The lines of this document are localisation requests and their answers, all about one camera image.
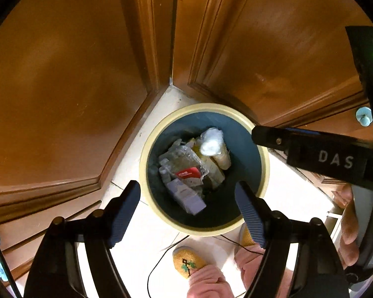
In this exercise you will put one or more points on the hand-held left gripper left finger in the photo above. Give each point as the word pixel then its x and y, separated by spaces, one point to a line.
pixel 124 214

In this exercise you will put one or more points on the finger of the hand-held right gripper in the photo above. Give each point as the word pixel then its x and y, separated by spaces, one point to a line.
pixel 267 138

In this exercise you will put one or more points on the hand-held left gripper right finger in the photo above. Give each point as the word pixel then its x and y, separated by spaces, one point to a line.
pixel 251 217

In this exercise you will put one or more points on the round trash bin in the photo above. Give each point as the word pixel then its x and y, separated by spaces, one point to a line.
pixel 236 136

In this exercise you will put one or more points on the clear plastic packaging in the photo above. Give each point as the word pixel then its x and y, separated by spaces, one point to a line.
pixel 211 142

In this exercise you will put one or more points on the large yellow pouch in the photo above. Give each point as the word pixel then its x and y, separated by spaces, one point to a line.
pixel 214 173

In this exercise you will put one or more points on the small white box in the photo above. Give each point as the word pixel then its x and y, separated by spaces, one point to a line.
pixel 186 197

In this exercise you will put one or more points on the clear plastic tray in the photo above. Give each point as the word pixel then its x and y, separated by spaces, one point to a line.
pixel 180 158

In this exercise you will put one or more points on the person's right hand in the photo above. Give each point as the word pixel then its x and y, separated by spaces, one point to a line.
pixel 349 239

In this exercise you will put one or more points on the wooden cabinet door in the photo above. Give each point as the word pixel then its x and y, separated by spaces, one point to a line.
pixel 65 83
pixel 267 52

